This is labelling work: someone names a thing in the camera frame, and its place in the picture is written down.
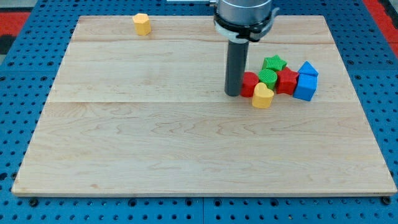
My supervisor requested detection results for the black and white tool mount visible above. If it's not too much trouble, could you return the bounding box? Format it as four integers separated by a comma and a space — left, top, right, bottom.
213, 7, 279, 44

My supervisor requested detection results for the green cylinder block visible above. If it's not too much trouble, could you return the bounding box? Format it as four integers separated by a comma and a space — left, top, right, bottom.
258, 69, 278, 90

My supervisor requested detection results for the red cylinder block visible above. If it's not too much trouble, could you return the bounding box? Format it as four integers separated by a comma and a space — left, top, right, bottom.
240, 72, 259, 97

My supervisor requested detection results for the yellow hexagon block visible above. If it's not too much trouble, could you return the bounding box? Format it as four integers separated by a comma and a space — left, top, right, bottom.
132, 13, 151, 35

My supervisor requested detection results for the red star block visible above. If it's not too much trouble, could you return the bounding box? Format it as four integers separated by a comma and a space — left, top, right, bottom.
276, 67, 299, 95

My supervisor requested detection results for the light wooden board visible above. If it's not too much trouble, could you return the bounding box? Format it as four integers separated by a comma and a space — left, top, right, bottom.
12, 16, 397, 197

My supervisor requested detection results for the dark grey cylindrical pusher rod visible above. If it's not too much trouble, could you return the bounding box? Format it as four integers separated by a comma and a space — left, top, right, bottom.
224, 41, 249, 96

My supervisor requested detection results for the green star block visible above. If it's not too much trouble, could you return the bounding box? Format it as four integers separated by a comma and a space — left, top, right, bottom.
262, 55, 287, 72

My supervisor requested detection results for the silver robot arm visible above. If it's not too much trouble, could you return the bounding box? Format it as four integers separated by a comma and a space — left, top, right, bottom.
213, 0, 279, 96

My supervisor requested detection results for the blue cube block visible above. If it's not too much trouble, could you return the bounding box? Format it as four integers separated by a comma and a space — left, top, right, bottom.
293, 74, 318, 101

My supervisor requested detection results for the yellow heart block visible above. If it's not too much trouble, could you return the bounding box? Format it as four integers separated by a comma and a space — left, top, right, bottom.
252, 82, 274, 109

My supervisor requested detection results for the blue triangle block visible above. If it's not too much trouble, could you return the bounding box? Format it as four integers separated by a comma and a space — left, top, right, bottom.
298, 61, 318, 77

